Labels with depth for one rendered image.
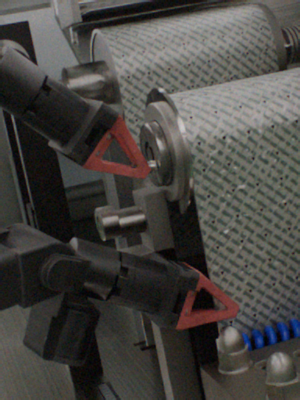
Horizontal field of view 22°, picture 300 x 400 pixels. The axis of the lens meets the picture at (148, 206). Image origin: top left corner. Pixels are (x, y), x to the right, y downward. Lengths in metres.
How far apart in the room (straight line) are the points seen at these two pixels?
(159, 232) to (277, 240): 0.14
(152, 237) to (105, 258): 0.12
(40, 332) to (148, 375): 0.40
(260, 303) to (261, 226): 0.09
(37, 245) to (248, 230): 0.25
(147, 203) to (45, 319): 0.20
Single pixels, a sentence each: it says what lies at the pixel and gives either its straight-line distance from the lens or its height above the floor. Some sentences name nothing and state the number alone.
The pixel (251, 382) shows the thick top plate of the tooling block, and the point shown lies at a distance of 0.79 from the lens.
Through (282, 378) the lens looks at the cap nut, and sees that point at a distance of 0.73.
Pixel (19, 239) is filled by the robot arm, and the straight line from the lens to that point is 0.76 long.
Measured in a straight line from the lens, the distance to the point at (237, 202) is 0.86.
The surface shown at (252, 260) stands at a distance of 0.88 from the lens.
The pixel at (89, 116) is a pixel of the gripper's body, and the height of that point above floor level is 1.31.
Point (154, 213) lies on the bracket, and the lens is 0.91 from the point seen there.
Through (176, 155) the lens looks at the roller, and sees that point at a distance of 0.84.
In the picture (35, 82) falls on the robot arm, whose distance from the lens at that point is 0.80.
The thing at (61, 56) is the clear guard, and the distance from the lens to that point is 1.86.
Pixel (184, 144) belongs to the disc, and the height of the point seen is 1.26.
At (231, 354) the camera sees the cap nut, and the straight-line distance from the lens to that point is 0.81.
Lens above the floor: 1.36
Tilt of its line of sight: 11 degrees down
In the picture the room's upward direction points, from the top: 11 degrees counter-clockwise
